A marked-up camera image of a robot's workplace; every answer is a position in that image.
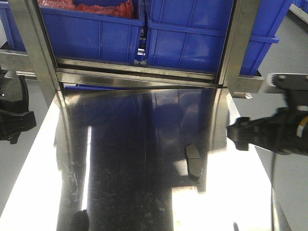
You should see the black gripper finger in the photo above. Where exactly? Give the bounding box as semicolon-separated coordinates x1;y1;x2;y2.
0;100;37;144

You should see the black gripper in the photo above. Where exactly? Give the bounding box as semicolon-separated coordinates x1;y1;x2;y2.
227;90;308;156

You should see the grey brake pad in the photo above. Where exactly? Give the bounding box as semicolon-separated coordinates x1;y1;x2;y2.
185;144;203;183
0;77;29;114

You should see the far-left blue crate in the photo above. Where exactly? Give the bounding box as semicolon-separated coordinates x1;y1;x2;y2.
0;0;26;51

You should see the left blue plastic crate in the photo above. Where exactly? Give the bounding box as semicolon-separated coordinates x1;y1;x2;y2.
40;0;145;63

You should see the blue plastic crate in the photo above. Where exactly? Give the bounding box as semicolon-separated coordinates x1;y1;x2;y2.
40;0;145;63
145;0;292;75

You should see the right blue plastic crate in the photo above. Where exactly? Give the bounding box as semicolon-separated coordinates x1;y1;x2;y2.
145;0;292;75

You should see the red mesh bag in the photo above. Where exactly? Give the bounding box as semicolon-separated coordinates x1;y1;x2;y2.
38;0;135;19

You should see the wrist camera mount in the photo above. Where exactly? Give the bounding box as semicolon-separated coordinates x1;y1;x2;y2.
264;73;308;94

